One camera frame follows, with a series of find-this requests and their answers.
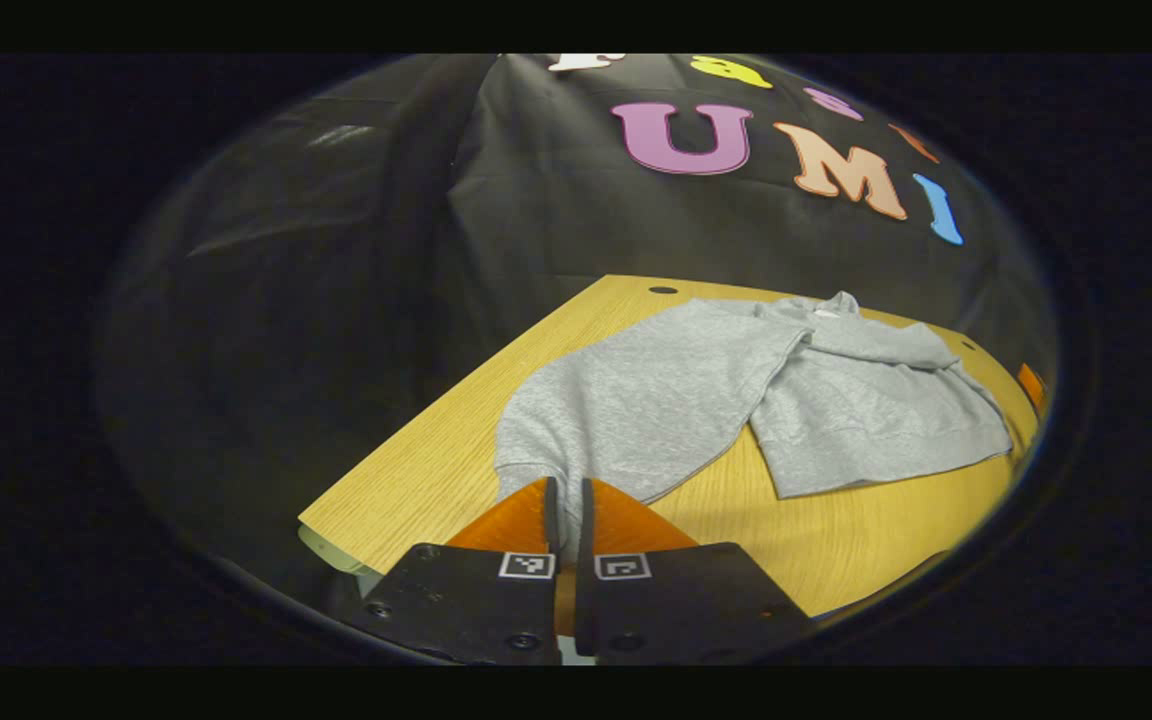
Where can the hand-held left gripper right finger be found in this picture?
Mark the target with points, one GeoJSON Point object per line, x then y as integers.
{"type": "Point", "coordinates": [586, 520]}

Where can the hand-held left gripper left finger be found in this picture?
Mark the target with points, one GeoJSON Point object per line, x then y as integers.
{"type": "Point", "coordinates": [552, 515]}

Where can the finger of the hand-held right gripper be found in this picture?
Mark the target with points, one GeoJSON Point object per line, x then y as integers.
{"type": "Point", "coordinates": [1032, 388]}

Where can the grey sweatshirt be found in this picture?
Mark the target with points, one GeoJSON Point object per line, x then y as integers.
{"type": "Point", "coordinates": [676, 390]}

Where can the black backdrop cloth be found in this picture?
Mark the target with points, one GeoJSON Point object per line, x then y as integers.
{"type": "Point", "coordinates": [336, 250]}

